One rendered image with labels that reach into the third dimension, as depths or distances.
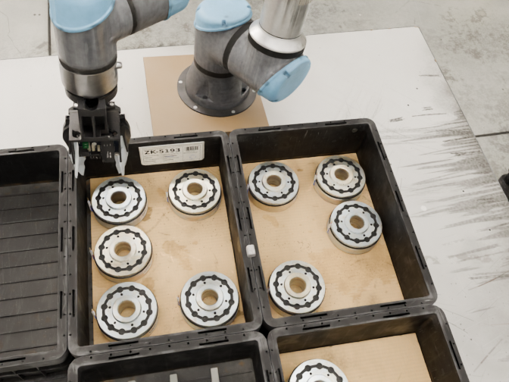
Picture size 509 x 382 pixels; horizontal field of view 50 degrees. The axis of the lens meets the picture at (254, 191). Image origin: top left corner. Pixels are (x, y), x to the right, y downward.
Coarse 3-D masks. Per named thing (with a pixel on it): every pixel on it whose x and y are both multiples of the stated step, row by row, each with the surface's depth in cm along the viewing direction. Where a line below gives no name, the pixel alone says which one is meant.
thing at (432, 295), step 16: (256, 128) 107; (272, 128) 107; (288, 128) 107; (304, 128) 108; (320, 128) 109; (240, 160) 102; (384, 160) 105; (240, 176) 100; (240, 192) 99; (400, 192) 102; (400, 208) 100; (256, 240) 94; (416, 240) 96; (256, 256) 92; (416, 256) 95; (256, 272) 91; (432, 288) 92; (384, 304) 90; (416, 304) 90; (432, 304) 91; (272, 320) 87; (288, 320) 87; (304, 320) 87; (320, 320) 87
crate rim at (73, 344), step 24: (144, 144) 103; (72, 168) 98; (72, 192) 96; (72, 216) 93; (240, 216) 96; (72, 240) 91; (240, 240) 94; (72, 264) 89; (72, 288) 87; (72, 312) 84; (72, 336) 83; (168, 336) 84; (192, 336) 84; (216, 336) 84
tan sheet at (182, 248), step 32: (160, 192) 109; (96, 224) 104; (160, 224) 105; (192, 224) 106; (224, 224) 106; (160, 256) 102; (192, 256) 102; (224, 256) 103; (96, 288) 97; (160, 288) 98; (96, 320) 94; (160, 320) 95
